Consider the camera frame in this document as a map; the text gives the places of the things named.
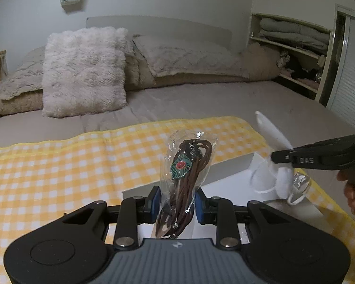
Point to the yellow checked mat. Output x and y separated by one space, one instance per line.
62 168

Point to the beige textured pillow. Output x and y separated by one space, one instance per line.
183 56
20 77

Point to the person's right hand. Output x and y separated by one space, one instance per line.
350 195

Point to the white sliding door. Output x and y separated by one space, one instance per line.
347 74

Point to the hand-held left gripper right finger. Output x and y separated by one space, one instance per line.
200 210

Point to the white wall shelf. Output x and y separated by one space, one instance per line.
327 65

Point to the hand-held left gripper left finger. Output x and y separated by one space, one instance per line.
155 204

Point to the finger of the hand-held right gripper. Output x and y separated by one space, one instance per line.
307 159

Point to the folded grey blanket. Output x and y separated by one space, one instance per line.
293 29

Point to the folded beige blanket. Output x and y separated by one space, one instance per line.
295 43

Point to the clear plastic packet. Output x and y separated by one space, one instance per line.
301 182

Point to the grey bedsheet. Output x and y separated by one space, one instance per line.
239 100

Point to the fluffy white cushion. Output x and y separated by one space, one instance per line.
82 71

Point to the white face mask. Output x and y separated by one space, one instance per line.
272 130

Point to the white cardboard box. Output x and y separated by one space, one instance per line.
233 165

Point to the white headboard panel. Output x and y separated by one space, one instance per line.
165 26

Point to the pile of dark clothes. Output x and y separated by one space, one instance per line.
298 71

